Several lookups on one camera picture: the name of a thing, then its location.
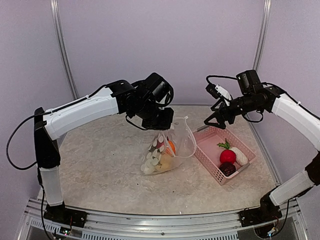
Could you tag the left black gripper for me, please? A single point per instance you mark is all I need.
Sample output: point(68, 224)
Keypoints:
point(165, 124)

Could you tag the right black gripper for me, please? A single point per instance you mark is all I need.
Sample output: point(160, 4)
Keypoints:
point(223, 108)

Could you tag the red apple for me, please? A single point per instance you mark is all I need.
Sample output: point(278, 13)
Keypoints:
point(161, 145)

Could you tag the orange fruit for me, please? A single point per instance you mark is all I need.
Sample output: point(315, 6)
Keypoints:
point(170, 149)

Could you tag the clear dotted zip bag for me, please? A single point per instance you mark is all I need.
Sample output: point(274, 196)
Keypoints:
point(181, 135)

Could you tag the white radish with leaves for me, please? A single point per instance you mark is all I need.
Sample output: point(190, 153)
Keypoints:
point(150, 159)

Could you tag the dark purple fruit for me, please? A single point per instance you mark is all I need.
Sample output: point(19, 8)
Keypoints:
point(227, 168)

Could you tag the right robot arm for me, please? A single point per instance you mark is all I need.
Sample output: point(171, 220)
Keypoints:
point(258, 96)

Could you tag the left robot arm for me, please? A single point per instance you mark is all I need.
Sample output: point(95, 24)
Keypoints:
point(147, 99)

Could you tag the pink perforated plastic basket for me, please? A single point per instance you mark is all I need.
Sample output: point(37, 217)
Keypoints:
point(208, 152)

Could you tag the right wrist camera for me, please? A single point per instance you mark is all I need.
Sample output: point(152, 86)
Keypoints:
point(218, 92)

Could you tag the right aluminium frame post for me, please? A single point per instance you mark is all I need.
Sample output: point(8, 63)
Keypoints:
point(262, 34)

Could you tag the aluminium frame post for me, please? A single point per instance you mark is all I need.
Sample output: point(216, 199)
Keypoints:
point(262, 34)
point(55, 11)

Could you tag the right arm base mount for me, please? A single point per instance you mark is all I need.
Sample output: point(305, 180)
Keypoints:
point(266, 212)

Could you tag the front aluminium rail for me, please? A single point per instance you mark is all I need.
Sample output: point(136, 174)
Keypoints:
point(103, 225)

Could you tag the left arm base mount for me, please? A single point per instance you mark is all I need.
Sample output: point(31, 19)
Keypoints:
point(57, 212)

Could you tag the left aluminium frame post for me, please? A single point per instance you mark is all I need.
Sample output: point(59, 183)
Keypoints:
point(55, 11)

